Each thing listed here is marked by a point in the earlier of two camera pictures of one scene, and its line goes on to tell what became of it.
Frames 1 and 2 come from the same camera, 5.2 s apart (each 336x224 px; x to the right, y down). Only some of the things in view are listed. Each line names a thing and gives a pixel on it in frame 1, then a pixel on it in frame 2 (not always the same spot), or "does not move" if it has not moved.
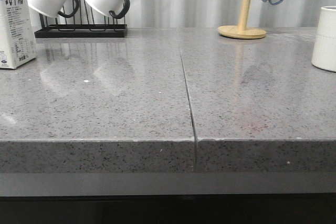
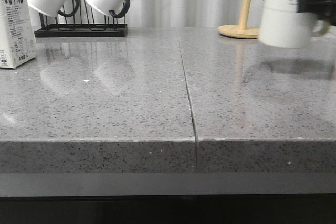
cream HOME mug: x=324 y=54 → x=280 y=24
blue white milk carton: x=17 y=44 does not move
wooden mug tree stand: x=241 y=31 does not move
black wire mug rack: x=86 y=28 does not move
